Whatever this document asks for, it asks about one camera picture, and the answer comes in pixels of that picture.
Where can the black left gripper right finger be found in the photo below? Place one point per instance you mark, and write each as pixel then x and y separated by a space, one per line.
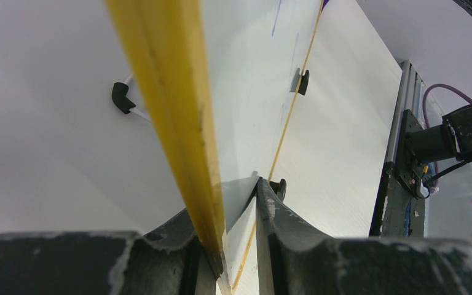
pixel 296 258

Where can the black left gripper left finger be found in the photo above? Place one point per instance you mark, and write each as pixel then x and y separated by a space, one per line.
pixel 168 260

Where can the yellow framed whiteboard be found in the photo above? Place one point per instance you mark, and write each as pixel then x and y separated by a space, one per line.
pixel 218 79

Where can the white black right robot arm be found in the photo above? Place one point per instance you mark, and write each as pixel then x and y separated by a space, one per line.
pixel 448 53

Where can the black whiteboard stand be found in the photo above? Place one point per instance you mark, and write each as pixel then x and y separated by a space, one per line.
pixel 120 91

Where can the purple towel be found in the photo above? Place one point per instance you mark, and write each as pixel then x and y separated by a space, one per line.
pixel 325 2

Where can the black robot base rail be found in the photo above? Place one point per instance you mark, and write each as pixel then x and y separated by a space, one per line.
pixel 399 209

